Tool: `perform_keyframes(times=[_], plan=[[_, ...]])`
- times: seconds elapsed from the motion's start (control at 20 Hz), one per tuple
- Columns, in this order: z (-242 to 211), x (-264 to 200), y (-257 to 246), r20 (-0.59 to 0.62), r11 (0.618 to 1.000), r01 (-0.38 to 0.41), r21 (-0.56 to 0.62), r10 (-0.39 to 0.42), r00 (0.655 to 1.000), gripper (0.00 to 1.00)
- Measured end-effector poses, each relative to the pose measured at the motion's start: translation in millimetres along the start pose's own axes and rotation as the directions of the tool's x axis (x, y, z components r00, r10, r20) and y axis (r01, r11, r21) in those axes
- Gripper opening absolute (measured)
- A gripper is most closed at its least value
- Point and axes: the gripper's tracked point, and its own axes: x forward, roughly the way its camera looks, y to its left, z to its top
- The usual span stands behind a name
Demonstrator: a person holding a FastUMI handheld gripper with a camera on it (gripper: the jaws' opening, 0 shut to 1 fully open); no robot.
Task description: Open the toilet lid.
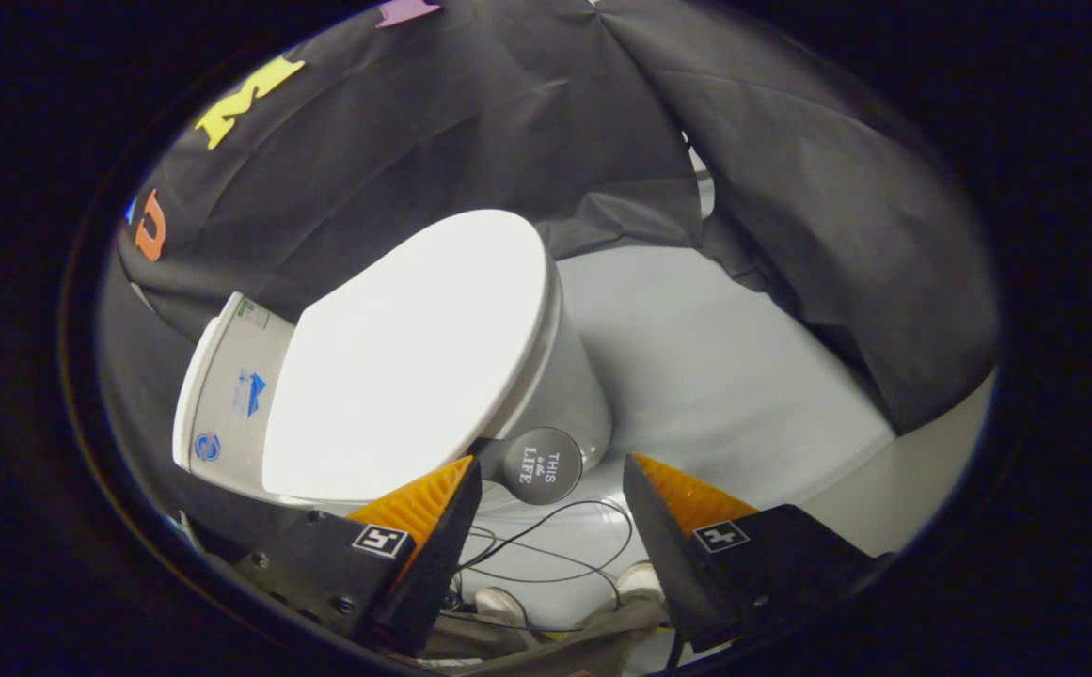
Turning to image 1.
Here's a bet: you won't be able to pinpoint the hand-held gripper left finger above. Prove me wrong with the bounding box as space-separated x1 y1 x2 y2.
193 456 483 657

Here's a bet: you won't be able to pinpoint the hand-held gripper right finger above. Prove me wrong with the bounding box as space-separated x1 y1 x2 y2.
623 453 890 654

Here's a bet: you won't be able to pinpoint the grey round lid handle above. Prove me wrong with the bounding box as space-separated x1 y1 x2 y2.
475 427 584 507

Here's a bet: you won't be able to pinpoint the person's white shoe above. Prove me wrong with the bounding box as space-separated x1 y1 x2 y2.
473 586 530 626
614 561 667 605

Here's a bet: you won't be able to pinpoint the person's grey trousers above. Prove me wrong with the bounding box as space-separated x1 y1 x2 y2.
419 600 673 677

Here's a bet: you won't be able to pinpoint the black backdrop cloth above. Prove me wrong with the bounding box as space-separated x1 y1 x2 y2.
99 0 1003 527

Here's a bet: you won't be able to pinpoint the thin black cable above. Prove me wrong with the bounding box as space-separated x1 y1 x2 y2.
456 498 636 633

